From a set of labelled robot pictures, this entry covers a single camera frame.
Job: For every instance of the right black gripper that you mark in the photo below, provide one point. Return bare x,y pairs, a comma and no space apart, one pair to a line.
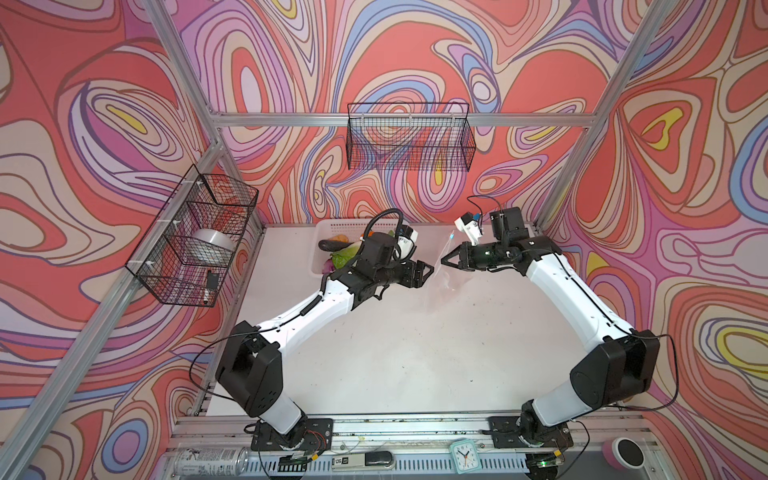
465,258

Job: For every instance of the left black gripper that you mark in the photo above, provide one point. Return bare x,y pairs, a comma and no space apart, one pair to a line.
413,277

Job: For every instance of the clear zip top bag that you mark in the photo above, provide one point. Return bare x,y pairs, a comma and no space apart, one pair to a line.
445,282

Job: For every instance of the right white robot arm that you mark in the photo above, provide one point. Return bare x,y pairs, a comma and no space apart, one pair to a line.
619,361

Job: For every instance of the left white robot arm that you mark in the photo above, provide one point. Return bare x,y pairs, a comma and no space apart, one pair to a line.
250,368

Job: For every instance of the green lettuce cabbage toy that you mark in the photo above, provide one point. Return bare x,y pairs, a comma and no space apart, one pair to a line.
342,257

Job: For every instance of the purple red onion toy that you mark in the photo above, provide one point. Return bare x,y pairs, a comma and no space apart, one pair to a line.
328,267

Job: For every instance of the white plastic perforated basket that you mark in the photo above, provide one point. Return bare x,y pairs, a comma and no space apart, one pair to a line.
348,231

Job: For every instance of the small teal alarm clock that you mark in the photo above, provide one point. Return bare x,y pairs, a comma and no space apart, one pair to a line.
465,456

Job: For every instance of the black white remote device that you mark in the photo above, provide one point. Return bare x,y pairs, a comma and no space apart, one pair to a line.
372,460

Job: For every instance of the silver tape roll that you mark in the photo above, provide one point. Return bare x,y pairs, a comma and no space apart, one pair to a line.
215,240

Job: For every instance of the green circuit board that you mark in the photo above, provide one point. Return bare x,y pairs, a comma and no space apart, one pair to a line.
293,465

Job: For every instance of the silver drink can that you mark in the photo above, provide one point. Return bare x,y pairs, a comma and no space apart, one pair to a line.
226,462

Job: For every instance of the black wire basket back wall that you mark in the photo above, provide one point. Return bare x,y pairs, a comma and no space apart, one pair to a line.
410,136

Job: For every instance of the black wire basket wall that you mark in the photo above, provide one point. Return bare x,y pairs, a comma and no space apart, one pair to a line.
171,265
410,136

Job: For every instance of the black wire basket left wall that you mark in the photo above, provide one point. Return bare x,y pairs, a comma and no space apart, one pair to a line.
171,265

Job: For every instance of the aluminium frame post left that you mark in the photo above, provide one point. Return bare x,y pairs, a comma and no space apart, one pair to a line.
217,153

